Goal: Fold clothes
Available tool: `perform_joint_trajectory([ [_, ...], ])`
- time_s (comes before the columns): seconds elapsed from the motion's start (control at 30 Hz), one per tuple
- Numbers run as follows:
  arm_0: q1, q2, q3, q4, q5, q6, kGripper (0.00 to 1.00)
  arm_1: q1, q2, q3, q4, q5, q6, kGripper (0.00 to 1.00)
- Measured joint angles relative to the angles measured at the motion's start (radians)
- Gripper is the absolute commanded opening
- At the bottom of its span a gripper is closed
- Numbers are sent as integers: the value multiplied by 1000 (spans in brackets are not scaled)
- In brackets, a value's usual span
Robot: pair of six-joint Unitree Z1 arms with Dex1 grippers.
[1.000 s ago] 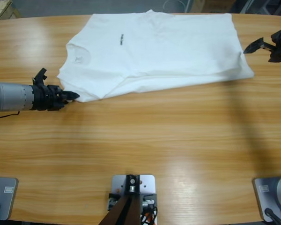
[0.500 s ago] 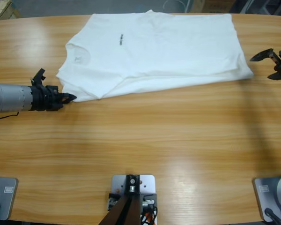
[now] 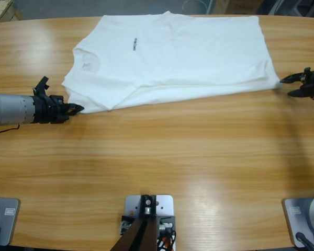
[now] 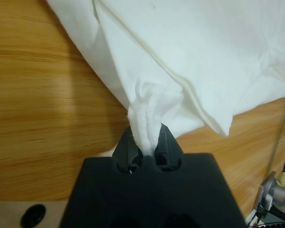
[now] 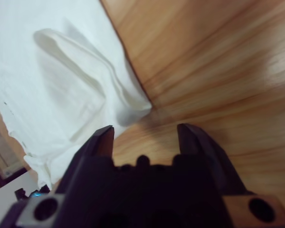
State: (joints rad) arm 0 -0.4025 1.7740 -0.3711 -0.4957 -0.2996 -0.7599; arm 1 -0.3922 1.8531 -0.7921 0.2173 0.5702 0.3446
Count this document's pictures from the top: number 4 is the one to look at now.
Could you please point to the white t-shirt with small print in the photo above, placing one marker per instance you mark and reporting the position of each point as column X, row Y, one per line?
column 192, row 47

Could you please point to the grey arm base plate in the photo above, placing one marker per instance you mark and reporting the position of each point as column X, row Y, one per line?
column 266, row 190

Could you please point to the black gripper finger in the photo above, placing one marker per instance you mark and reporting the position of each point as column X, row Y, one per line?
column 168, row 149
column 127, row 152

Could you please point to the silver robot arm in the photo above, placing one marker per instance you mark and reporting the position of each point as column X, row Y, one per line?
column 279, row 193

